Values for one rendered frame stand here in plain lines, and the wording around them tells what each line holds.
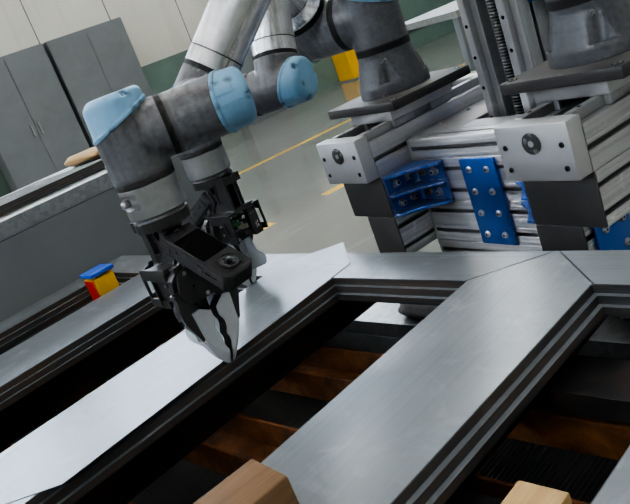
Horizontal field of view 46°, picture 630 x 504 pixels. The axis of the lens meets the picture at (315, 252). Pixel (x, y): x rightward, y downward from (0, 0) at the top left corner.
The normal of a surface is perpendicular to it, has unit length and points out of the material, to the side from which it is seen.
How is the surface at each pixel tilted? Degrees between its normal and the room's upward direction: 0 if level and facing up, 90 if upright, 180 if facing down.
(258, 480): 0
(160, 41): 90
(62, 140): 90
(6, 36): 90
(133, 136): 87
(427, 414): 0
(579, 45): 72
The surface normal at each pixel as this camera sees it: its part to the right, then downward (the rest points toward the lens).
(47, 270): 0.67, -0.01
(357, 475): -0.34, -0.89
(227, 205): -0.66, 0.45
